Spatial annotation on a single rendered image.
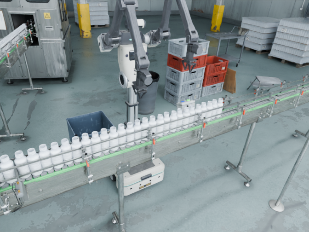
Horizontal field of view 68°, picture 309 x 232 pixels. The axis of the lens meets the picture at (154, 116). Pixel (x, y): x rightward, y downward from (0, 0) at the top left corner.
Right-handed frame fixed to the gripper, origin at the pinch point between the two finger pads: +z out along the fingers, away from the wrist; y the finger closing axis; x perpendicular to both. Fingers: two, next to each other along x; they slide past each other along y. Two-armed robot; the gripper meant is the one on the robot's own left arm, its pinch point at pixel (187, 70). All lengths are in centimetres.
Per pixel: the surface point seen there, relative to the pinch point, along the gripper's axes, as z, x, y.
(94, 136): 25, 81, -18
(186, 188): 140, -20, -3
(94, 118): 51, 63, 43
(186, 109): 23.5, 10.5, -17.4
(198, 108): 25.6, -1.2, -17.3
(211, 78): 103, -209, 170
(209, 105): 25.4, -13.1, -17.3
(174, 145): 51, 21, -21
